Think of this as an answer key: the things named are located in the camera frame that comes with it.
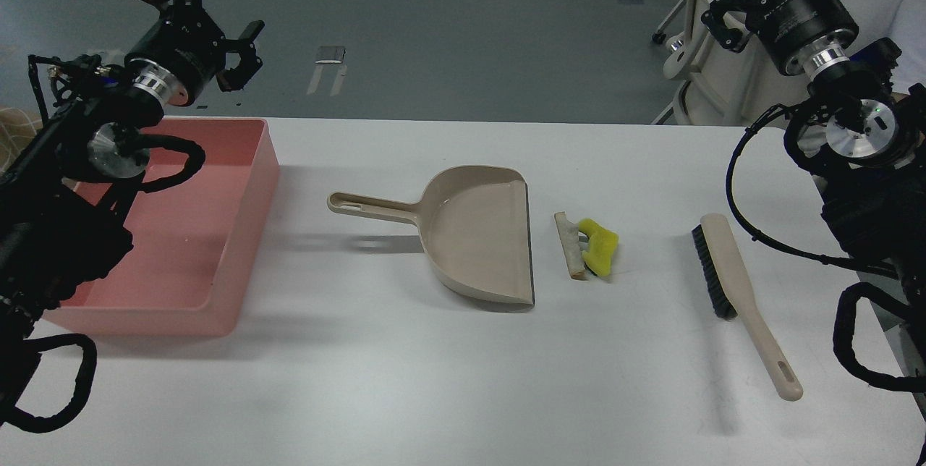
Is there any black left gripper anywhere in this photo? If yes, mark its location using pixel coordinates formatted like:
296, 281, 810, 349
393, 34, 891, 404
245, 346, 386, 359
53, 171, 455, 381
124, 0, 265, 107

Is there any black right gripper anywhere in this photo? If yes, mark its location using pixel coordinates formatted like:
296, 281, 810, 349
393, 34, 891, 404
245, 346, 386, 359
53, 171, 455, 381
700, 0, 865, 77

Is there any beige hand brush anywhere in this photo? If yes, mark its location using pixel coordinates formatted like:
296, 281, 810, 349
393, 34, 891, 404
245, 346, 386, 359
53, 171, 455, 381
691, 213, 804, 402

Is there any beige plastic dustpan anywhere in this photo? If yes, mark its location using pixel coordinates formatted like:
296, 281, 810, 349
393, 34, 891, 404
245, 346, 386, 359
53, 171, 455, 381
327, 165, 535, 309

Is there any yellow sponge scrap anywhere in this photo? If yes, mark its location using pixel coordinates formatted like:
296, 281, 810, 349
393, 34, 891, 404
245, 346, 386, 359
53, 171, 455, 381
577, 218, 619, 278

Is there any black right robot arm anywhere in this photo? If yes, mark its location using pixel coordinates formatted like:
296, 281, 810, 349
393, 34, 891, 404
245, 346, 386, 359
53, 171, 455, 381
701, 0, 924, 394

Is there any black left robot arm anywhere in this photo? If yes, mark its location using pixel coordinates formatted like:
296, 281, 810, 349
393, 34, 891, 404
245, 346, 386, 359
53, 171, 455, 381
1, 0, 265, 434

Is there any pink plastic bin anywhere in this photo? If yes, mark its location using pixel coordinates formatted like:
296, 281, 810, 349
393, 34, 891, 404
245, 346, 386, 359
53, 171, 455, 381
43, 119, 280, 336

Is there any white office chair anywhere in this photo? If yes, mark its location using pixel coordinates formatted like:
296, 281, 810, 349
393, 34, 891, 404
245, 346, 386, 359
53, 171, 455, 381
650, 0, 804, 127

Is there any beige checkered cloth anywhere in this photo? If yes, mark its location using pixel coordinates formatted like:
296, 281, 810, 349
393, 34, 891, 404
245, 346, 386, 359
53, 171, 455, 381
1, 106, 42, 173

